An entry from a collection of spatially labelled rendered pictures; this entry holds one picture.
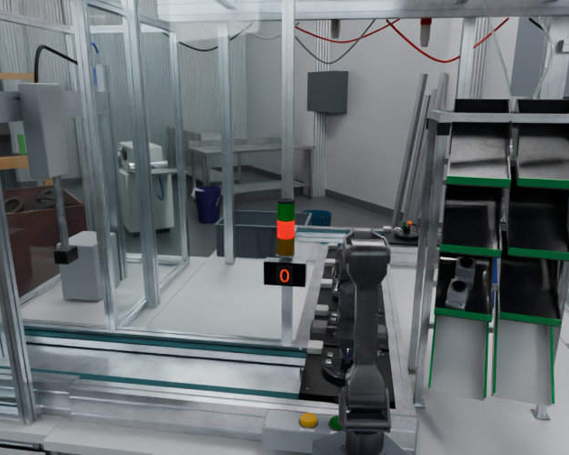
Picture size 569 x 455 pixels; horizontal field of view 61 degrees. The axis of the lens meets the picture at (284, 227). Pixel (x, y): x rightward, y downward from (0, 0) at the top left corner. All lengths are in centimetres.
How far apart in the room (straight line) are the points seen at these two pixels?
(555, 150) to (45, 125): 147
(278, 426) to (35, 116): 119
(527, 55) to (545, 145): 396
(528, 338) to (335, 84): 644
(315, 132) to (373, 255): 715
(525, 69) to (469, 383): 422
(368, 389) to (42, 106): 131
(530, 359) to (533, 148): 52
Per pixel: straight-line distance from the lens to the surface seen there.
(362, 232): 97
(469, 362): 134
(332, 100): 752
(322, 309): 168
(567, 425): 157
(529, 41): 527
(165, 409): 134
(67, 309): 215
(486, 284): 133
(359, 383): 92
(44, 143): 174
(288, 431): 120
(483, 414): 151
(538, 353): 140
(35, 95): 173
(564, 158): 130
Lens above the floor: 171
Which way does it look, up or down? 16 degrees down
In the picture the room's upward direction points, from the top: straight up
